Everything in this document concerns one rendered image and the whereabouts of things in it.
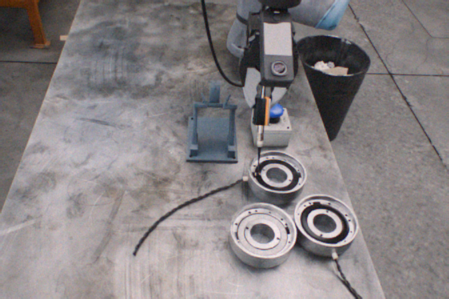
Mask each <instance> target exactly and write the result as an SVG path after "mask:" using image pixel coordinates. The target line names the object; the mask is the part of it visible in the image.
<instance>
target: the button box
mask: <svg viewBox="0 0 449 299"><path fill-rule="evenodd" d="M283 109H284V112H283V115H282V116H281V117H276V118H275V119H271V118H269V124H270V126H267V125H265V132H264V140H263V146H288V145H289V140H290V137H291V132H292V129H291V124H290V121H289V116H288V113H287V111H286V108H283ZM253 113H254V109H253V111H252V116H251V121H252V120H253V119H252V118H253ZM251 131H252V136H253V140H254V144H255V146H257V125H254V124H252V123H251Z"/></svg>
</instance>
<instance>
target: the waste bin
mask: <svg viewBox="0 0 449 299"><path fill-rule="evenodd" d="M296 47H297V50H298V52H299V57H300V60H301V64H302V66H303V67H304V70H305V74H306V76H307V79H308V82H309V86H310V88H311V92H312V94H313V96H314V99H315V102H316V104H317V108H318V111H319V115H320V117H321V118H322V121H323V125H324V128H325V131H326V134H327V137H328V140H329V142H331V141H333V140H334V139H335V138H336V136H337V135H338V133H339V130H340V128H341V126H342V124H343V121H344V119H345V117H346V116H347V113H348V111H349V108H350V105H351V103H352V102H353V100H354V98H355V95H356V94H357V92H358V91H359V88H360V86H361V85H362V83H363V80H364V77H365V75H366V72H367V71H368V70H369V68H370V65H371V61H370V57H369V55H368V54H367V53H366V52H365V51H364V50H363V49H362V48H361V47H360V46H358V45H357V44H355V43H354V42H352V41H350V40H348V39H345V38H342V37H338V36H333V35H309V36H306V37H304V38H301V39H300V40H299V41H298V42H297V46H296ZM317 62H324V63H329V62H333V65H334V67H343V68H348V70H347V75H334V74H330V73H325V72H324V71H321V70H318V69H316V68H314V67H315V65H316V63H317Z"/></svg>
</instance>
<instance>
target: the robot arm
mask: <svg viewBox="0 0 449 299"><path fill-rule="evenodd" d="M349 1H350V0H238V5H237V18H235V20H234V22H233V26H232V27H231V30H230V32H229V35H227V49H228V50H229V51H230V52H231V53H232V54H233V55H234V56H235V57H238V58H240V59H239V74H240V78H241V83H242V87H243V93H244V95H245V98H246V101H247V103H248V105H249V107H250V108H251V109H254V107H255V104H256V99H255V97H256V95H257V85H258V83H259V82H261V85H263V86H265V87H271V89H270V90H271V95H270V96H269V99H271V101H270V109H272V108H273V107H274V106H275V104H276V103H277V102H278V101H280V100H281V98H282V97H283V95H284V94H285V92H286V91H287V90H288V89H289V87H290V85H291V84H292V82H293V80H294V78H295V77H296V75H297V72H298V67H299V64H298V57H299V52H298V51H294V47H296V46H297V42H296V40H294V38H293V37H294V35H295V33H296V32H295V29H294V26H293V22H296V23H299V24H302V25H306V26H309V27H314V29H317V28H318V29H324V30H328V31H331V30H333V29H335V28H336V27H337V26H338V24H339V22H340V20H341V17H343V14H344V13H345V10H346V8H347V5H348V3H349Z"/></svg>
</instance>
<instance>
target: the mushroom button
mask: <svg viewBox="0 0 449 299"><path fill-rule="evenodd" d="M283 112H284V109H283V107H282V106H281V104H279V103H276V104H275V106H274V107H273V108H272V109H270V112H269V118H271V119H275V118H276V117H281V116H282V115H283Z"/></svg>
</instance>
